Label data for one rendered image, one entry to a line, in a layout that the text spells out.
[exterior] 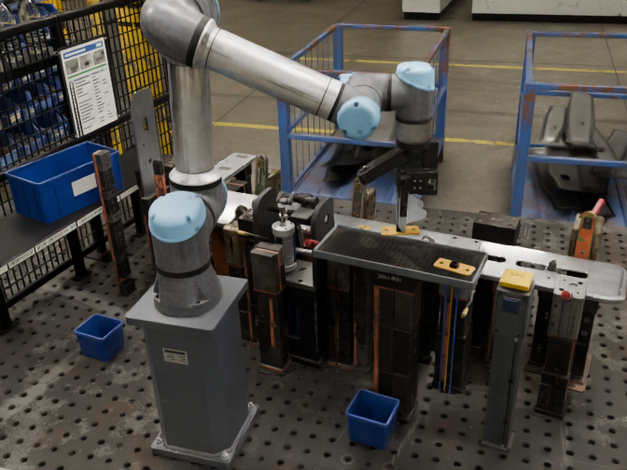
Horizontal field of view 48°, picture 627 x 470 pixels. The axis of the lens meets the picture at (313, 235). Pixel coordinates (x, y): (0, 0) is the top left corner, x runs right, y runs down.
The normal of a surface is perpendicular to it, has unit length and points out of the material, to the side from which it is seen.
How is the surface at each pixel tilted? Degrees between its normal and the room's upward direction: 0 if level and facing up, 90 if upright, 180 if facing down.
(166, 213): 7
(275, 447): 0
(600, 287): 0
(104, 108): 90
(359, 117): 90
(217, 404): 90
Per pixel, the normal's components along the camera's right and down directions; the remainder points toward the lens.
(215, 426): 0.45, 0.41
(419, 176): -0.01, 0.47
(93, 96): 0.90, 0.18
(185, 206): -0.05, -0.81
